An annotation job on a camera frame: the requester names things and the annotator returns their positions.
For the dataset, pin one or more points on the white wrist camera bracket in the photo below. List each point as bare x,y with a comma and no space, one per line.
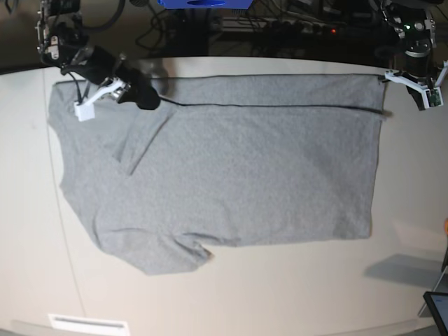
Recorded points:
94,101
430,89

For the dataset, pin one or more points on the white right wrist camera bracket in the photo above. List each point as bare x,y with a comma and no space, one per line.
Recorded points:
94,101

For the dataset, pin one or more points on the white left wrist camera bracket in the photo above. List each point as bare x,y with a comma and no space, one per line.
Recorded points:
430,89

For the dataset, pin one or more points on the black tablet with stand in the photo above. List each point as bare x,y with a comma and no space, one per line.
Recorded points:
435,301

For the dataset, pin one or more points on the white label strip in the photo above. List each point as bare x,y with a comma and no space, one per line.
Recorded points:
57,319

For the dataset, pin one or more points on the black power strip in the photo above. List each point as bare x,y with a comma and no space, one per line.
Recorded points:
242,24

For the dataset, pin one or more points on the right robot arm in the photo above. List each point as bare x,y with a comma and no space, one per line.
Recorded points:
64,42

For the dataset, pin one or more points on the grey T-shirt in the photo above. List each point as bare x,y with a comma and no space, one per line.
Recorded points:
224,160

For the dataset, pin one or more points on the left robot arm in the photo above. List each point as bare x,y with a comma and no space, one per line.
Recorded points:
415,27

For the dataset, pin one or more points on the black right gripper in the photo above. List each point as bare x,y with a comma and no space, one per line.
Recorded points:
96,65

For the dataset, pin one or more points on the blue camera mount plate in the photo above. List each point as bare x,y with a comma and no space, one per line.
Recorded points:
195,4

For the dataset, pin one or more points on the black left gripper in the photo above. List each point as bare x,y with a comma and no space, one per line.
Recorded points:
418,53

